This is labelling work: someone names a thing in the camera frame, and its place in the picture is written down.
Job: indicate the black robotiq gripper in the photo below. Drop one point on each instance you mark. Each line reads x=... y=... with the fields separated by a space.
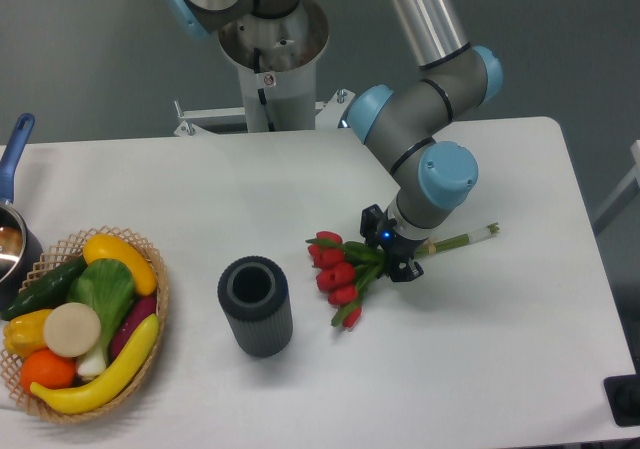
x=378 y=231

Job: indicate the red tulip bouquet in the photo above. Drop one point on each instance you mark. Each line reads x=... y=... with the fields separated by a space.
x=346 y=270

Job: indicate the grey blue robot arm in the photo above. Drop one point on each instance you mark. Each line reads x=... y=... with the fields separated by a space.
x=399 y=128

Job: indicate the dark grey ribbed vase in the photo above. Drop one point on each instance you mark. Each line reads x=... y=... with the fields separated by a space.
x=253 y=293

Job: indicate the purple sweet potato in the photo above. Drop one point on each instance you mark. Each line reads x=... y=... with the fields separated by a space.
x=141 y=309

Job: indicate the black device at edge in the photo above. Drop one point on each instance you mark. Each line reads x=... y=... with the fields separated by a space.
x=623 y=398

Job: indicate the green bok choy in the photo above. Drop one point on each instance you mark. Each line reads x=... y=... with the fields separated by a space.
x=106 y=286

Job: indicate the yellow squash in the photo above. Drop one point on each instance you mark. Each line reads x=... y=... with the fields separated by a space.
x=106 y=246

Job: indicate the woven wicker basket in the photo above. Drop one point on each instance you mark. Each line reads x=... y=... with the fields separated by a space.
x=64 y=250

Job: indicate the beige round disc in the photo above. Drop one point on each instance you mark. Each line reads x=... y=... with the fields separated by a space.
x=71 y=329

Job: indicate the green cucumber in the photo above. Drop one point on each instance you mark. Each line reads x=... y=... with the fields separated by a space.
x=48 y=291

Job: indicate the yellow banana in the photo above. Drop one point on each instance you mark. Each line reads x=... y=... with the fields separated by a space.
x=112 y=381

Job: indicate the orange fruit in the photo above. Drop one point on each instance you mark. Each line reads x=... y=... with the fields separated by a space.
x=48 y=369

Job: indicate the yellow bell pepper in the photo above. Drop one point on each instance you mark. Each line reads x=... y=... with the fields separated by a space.
x=24 y=335

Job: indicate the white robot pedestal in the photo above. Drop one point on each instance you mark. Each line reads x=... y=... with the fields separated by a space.
x=276 y=61

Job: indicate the white frame at right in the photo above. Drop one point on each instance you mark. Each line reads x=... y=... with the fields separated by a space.
x=626 y=190

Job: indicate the blue handled saucepan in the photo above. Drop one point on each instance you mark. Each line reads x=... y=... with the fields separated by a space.
x=20 y=248

